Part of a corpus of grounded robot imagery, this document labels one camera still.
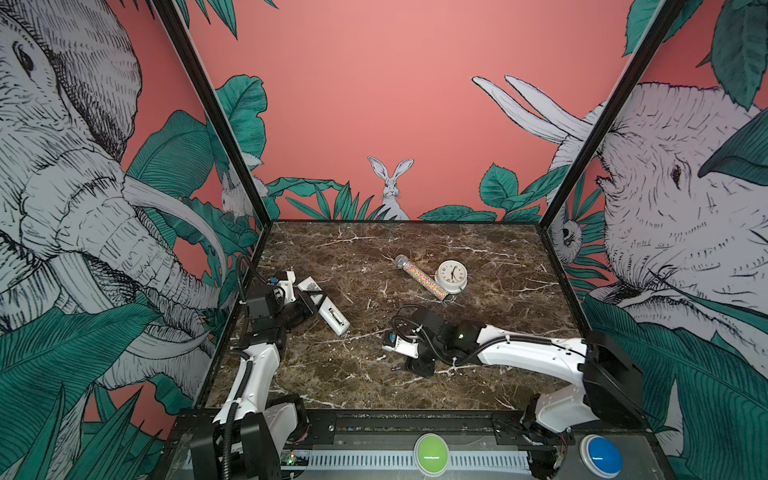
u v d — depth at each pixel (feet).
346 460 2.30
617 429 2.46
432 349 1.97
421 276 3.28
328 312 2.62
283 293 2.27
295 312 2.35
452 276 3.27
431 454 2.27
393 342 2.24
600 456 2.30
